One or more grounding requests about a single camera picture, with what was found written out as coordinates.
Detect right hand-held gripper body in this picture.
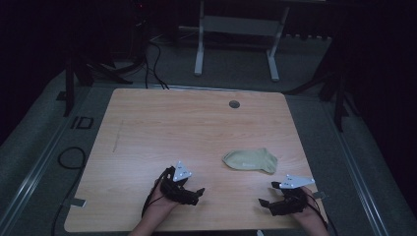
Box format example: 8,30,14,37
270,174,316,217

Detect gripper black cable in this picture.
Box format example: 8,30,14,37
303,192,339,236
141,166,176,218

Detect black metal stand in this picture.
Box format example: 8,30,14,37
283,32,363,134
56,52,134,118

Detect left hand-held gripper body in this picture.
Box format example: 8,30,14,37
159,159,200,207

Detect white metal desk frame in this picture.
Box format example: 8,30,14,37
193,0,291,83

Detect person's left hand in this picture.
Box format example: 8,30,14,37
144,181,181,221

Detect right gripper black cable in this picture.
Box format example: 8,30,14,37
303,192,339,236

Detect beige ankle sock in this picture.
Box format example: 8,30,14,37
221,147,279,175

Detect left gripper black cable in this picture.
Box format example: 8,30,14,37
141,166,176,218

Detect person's right hand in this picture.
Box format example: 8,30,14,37
290,186,325,224

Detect black looped floor cable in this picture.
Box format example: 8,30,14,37
57,146,88,171

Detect metal floor rail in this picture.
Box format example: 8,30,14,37
323,101,392,236
0,107,83,230

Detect black floor cables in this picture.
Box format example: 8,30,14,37
143,38,170,90

